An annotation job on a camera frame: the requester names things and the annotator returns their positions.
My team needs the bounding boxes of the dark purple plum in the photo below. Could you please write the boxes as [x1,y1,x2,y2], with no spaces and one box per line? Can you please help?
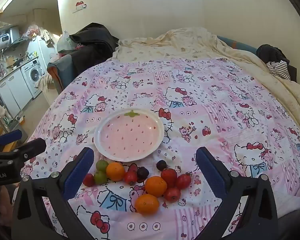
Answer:
[136,167,150,183]
[156,159,168,172]

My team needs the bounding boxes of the cream duvet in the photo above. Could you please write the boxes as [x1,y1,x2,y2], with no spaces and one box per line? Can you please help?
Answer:
[112,27,300,133]

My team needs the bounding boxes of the white refrigerator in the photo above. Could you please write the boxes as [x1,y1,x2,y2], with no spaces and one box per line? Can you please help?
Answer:
[27,36,58,73]

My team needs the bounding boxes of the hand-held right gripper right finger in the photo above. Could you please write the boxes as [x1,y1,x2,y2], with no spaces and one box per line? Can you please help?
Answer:
[195,146,279,240]

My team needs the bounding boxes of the pink printed blanket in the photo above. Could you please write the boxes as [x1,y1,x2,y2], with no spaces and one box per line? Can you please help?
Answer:
[20,56,300,240]

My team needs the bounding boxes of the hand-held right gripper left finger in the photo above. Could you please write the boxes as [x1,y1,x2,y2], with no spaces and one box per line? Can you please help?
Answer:
[12,147,108,240]

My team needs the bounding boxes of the white plastic bag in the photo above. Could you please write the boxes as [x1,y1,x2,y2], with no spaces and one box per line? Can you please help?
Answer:
[57,30,73,53]

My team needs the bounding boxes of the striped black white garment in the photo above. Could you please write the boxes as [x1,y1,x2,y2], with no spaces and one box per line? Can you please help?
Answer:
[266,60,291,80]

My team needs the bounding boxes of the cream cloth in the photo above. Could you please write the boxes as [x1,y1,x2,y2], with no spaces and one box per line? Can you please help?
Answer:
[35,75,57,98]

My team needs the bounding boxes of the black clothing pile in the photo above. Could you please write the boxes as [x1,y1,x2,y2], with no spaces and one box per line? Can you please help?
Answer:
[69,22,120,74]

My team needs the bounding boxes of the orange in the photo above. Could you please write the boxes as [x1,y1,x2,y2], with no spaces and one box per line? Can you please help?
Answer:
[106,162,126,182]
[145,176,168,197]
[135,194,160,215]

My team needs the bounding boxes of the red wall decoration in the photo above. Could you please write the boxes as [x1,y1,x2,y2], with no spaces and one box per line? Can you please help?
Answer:
[72,0,87,13]

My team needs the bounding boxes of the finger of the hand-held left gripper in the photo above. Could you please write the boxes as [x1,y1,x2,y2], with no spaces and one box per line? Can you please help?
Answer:
[0,129,23,147]
[0,137,47,167]

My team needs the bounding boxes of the white washing machine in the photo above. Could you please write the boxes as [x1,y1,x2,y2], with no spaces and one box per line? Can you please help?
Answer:
[21,59,46,99]

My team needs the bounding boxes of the blue pillow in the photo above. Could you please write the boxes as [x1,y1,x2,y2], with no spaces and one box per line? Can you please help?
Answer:
[216,35,259,53]

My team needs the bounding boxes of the green lime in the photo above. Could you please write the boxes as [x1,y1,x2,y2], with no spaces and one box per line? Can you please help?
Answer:
[96,160,109,172]
[93,171,108,185]

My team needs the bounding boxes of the white kitchen cabinet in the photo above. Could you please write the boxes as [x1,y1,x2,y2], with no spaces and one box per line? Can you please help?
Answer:
[0,69,33,118]

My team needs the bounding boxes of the pink strawberry-shaped plate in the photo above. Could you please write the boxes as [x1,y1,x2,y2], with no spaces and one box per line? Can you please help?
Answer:
[93,109,165,162]

